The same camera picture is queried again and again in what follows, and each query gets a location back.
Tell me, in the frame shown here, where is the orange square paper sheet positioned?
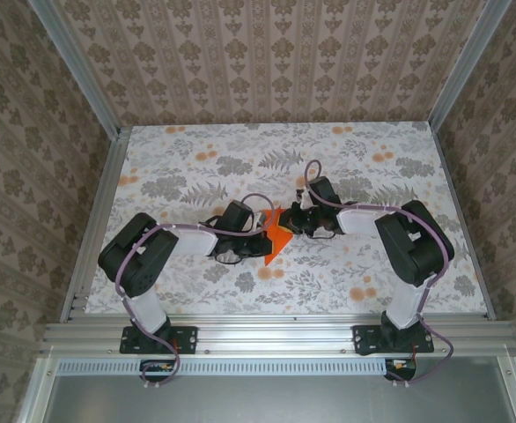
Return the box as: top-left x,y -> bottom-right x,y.
261,206 -> 295,266

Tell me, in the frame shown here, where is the floral patterned table cover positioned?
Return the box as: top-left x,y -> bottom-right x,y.
84,122 -> 490,316

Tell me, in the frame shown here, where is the grey metal panel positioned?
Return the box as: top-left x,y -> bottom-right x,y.
18,355 -> 516,423

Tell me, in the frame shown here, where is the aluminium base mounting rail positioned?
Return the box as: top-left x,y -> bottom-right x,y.
40,321 -> 516,356

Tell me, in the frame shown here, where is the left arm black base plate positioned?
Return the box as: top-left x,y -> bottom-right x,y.
120,324 -> 198,355

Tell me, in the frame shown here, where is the white slotted cable duct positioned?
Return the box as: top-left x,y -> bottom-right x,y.
57,357 -> 516,376

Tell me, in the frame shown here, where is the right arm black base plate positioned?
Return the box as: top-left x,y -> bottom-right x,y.
352,324 -> 436,356

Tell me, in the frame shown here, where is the aluminium table side rail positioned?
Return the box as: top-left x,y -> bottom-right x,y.
59,127 -> 131,325
429,122 -> 497,322

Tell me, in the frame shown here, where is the black cable junction box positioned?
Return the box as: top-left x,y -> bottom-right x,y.
139,359 -> 181,385
383,359 -> 417,382

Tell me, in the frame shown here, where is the aluminium frame upright post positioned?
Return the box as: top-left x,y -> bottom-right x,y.
27,0 -> 125,137
427,0 -> 512,131

